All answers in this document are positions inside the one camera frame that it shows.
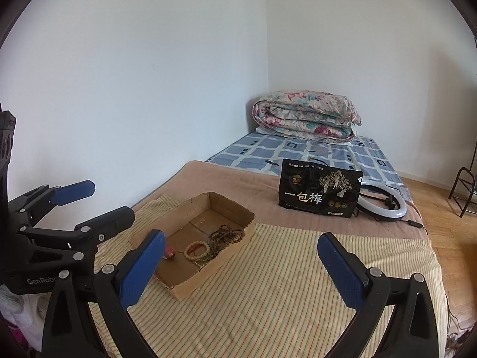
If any white ring light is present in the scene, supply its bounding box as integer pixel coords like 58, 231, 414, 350
350, 177, 408, 219

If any black metal rack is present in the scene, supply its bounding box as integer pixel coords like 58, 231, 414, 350
448, 167, 477, 217

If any green jade pendant red cord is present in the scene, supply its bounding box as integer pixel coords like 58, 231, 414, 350
164, 245, 187, 260

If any black snack bag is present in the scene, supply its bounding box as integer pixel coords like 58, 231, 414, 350
278, 158, 364, 219

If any blue checkered bedsheet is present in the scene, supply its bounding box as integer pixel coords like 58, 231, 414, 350
204, 131, 412, 200

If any white pink cloth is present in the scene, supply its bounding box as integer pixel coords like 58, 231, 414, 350
0, 287, 47, 358

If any striped cloth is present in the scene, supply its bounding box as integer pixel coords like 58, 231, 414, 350
87, 194, 448, 358

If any cream bead bracelet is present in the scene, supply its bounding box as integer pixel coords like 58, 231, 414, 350
184, 241, 211, 268

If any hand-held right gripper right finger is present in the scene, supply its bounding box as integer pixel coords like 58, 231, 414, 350
317, 232, 450, 358

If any cardboard box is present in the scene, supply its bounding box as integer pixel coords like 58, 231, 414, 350
130, 192, 257, 302

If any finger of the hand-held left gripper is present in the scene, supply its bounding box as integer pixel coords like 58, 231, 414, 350
18, 206, 135, 254
8, 180, 96, 228

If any wooden bead necklace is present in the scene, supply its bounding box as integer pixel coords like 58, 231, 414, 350
209, 224, 246, 249

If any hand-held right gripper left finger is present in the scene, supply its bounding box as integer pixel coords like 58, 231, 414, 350
40, 230, 166, 358

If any brown blanket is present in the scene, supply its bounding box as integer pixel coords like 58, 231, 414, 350
130, 160, 433, 254

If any folded floral quilt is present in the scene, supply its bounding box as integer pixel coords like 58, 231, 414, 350
251, 90, 363, 143

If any dark thin bangle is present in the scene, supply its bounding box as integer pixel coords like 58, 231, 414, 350
208, 230, 229, 250

